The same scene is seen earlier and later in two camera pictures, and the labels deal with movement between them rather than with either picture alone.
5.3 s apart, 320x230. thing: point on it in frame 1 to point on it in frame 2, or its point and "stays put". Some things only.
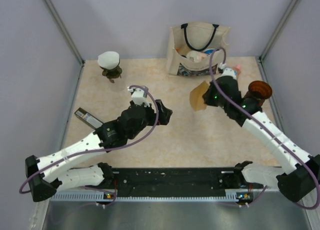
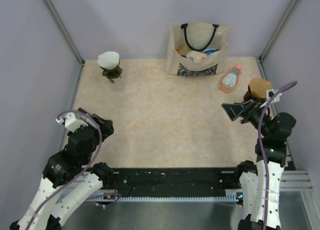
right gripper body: [212, 98] to [254, 117]
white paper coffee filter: [108, 59] stays put
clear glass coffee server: [118, 85] stays put
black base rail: [177, 182] stays put
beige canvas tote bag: [190, 47] stays put
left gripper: [164, 113] to [106, 126]
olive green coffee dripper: [112, 73] stays put
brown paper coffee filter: [197, 101] to [258, 86]
